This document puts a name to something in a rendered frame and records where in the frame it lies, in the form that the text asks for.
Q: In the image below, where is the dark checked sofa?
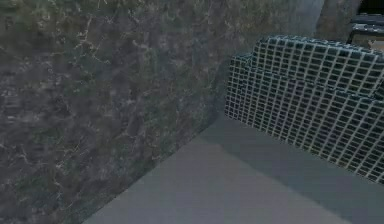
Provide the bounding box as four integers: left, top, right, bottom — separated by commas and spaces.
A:
224, 34, 384, 185

